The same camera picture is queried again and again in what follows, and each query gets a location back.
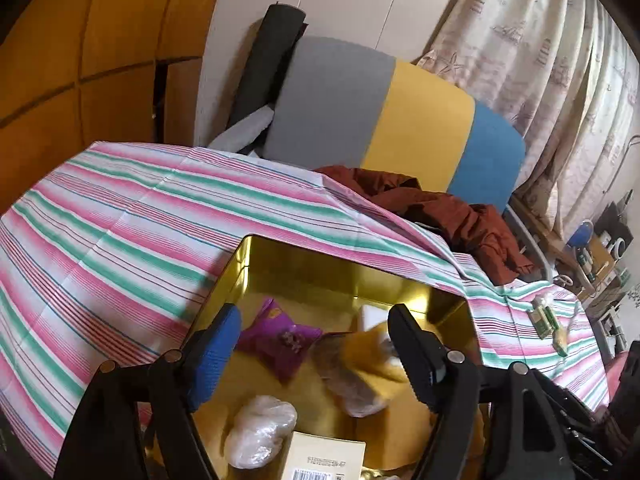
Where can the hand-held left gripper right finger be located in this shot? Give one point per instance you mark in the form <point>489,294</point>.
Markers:
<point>420,360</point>

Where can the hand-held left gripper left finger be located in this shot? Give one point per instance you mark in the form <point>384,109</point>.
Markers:
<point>215,350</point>

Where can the yellow sock bundle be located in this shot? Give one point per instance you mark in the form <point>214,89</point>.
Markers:
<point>365,360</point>

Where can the purple snack packet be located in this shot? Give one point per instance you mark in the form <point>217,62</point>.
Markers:
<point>280,345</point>

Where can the white plastic bundle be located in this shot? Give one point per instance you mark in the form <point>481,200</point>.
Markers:
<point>260,430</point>

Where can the gold tin box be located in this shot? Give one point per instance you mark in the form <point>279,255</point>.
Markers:
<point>310,280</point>

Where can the cream cardboard box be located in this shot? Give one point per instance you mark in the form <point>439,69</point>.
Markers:
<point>325,460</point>

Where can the red pillow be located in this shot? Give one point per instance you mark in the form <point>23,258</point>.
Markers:
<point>611,375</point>

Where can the yellow pink sponge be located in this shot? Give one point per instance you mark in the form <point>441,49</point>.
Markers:
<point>562,337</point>

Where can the green packet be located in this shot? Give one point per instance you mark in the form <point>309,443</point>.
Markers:
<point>537,322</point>
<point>551,317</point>

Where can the clear plastic bag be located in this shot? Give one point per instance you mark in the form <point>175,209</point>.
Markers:
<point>542,301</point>

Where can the reddish brown garment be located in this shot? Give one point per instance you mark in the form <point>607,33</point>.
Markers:
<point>450,220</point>

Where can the wooden desk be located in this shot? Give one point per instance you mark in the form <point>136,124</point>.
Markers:
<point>550,246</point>

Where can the pink green striped blanket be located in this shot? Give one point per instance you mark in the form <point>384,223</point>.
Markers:
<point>100,220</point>

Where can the white round speaker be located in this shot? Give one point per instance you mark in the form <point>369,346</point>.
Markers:
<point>619,246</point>

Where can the white foam piece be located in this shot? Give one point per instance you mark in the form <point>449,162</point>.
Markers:
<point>245,132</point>

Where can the black monitor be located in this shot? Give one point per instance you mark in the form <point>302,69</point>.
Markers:
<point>615,220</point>

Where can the black rolled mat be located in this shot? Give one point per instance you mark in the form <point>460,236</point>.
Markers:
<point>270,60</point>

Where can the patterned beige curtain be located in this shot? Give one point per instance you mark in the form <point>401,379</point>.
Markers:
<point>550,60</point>

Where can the wooden wardrobe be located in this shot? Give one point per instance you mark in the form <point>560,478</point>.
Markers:
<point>100,35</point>

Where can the grey bed rail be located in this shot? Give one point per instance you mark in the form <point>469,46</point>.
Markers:
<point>532,240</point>

